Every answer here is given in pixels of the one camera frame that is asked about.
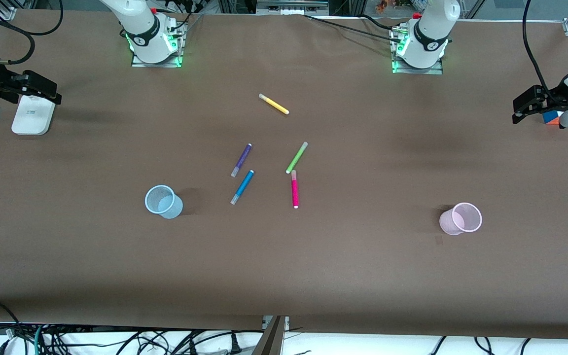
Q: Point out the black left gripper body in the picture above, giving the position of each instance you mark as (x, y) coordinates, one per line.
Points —
(556, 97)

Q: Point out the blue marker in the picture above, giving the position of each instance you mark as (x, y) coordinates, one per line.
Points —
(242, 187)

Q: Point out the pink marker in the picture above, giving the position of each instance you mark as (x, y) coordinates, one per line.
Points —
(295, 192)

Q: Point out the colourful puzzle cube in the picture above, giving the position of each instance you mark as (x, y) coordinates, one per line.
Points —
(551, 117)

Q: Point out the white desk lamp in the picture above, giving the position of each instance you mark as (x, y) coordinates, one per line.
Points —
(30, 121)

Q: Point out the translucent pink plastic cup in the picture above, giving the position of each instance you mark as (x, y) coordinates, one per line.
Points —
(450, 223)

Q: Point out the translucent blue plastic cup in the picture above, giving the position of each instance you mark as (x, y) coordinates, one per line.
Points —
(163, 203)

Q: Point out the orange figurine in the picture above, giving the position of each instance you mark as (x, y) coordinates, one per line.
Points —
(382, 6)

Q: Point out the purple marker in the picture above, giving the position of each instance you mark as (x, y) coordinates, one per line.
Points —
(241, 160)

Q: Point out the brown table cover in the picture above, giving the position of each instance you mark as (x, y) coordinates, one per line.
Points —
(363, 276)

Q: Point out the yellow marker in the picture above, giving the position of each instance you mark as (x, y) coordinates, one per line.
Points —
(274, 104)

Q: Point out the green marker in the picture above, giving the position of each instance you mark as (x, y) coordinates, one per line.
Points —
(296, 158)

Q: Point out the grey metal box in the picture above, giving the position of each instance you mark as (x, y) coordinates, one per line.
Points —
(289, 7)

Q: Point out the dark table support bar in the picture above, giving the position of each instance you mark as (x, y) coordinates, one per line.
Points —
(269, 342)

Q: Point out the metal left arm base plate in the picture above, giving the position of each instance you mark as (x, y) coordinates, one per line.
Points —
(437, 70)

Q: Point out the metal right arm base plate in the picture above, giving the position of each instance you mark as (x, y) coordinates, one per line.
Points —
(176, 59)

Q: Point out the white metal bracket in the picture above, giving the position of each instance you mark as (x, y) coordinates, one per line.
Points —
(286, 323)

